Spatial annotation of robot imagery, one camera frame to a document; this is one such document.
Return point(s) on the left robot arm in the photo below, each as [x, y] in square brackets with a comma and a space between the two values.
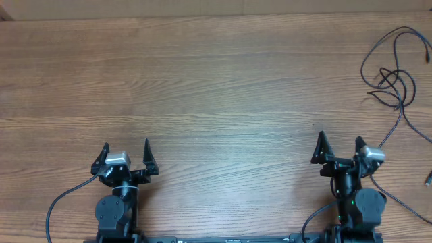
[117, 213]

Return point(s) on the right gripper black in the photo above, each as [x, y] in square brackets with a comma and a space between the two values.
[324, 154]

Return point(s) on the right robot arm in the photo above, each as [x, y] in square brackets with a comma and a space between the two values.
[359, 208]

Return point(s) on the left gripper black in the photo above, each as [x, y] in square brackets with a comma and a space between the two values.
[151, 169]

